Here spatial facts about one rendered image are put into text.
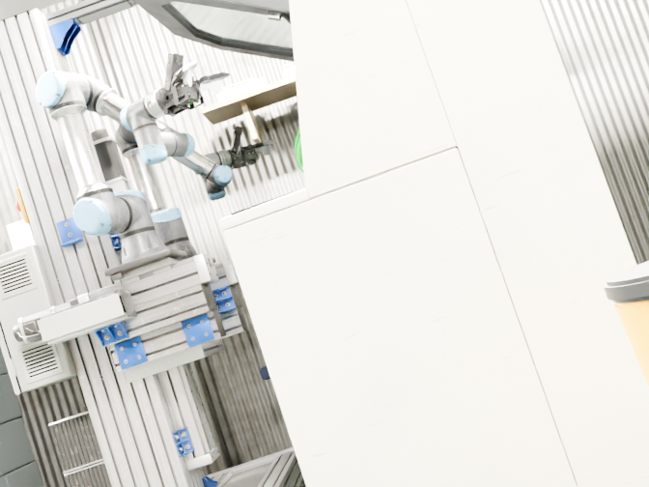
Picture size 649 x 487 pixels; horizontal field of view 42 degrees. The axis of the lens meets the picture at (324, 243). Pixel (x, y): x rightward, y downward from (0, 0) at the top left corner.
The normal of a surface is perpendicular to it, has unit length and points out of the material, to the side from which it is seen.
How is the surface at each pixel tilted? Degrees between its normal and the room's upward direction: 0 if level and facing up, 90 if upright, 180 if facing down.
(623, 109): 90
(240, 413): 90
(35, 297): 90
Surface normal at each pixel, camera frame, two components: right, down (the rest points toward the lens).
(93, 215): -0.43, 0.21
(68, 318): -0.07, -0.06
